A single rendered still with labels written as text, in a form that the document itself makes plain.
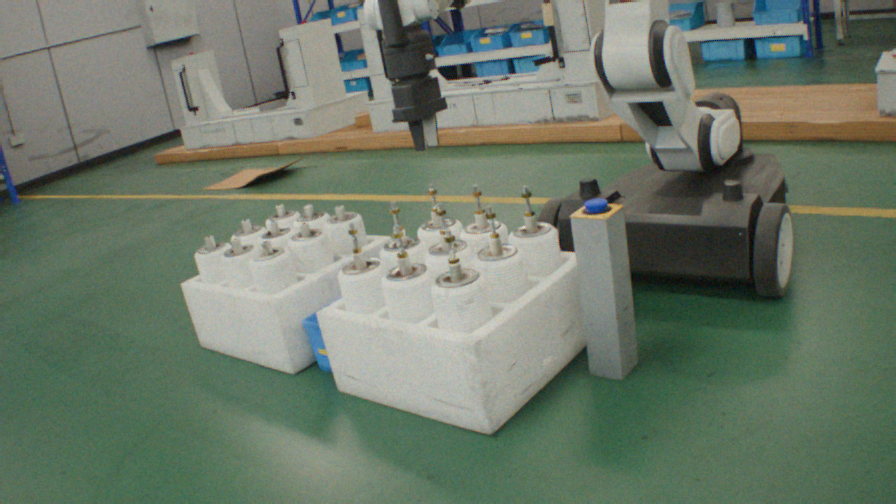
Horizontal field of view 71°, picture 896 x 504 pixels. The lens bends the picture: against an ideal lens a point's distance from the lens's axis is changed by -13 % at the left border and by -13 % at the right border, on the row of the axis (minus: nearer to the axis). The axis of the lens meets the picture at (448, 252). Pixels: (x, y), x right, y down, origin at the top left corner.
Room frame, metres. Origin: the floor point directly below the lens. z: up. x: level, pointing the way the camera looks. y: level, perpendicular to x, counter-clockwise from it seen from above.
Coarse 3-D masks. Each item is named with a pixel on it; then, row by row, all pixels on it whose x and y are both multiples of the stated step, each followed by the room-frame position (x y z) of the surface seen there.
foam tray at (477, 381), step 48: (576, 288) 1.25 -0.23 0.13; (336, 336) 1.24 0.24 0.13; (384, 336) 1.15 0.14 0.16; (432, 336) 1.07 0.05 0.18; (480, 336) 1.03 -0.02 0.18; (528, 336) 1.12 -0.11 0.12; (576, 336) 1.23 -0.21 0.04; (384, 384) 1.17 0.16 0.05; (432, 384) 1.09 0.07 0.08; (480, 384) 1.01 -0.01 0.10; (528, 384) 1.10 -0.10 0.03
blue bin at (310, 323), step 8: (328, 304) 1.46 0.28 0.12; (304, 320) 1.39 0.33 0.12; (312, 320) 1.41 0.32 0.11; (312, 328) 1.37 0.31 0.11; (320, 328) 1.35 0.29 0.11; (312, 336) 1.38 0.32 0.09; (320, 336) 1.36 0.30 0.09; (312, 344) 1.38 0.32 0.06; (320, 344) 1.37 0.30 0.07; (320, 352) 1.37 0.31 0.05; (320, 360) 1.38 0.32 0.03; (328, 360) 1.36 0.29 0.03; (320, 368) 1.39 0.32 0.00; (328, 368) 1.37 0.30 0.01
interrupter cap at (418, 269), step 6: (414, 264) 1.23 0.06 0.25; (420, 264) 1.22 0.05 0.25; (390, 270) 1.22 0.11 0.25; (396, 270) 1.22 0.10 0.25; (414, 270) 1.20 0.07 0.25; (420, 270) 1.19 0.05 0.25; (426, 270) 1.19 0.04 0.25; (390, 276) 1.19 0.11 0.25; (396, 276) 1.18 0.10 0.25; (402, 276) 1.18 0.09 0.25; (408, 276) 1.17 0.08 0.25; (414, 276) 1.17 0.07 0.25
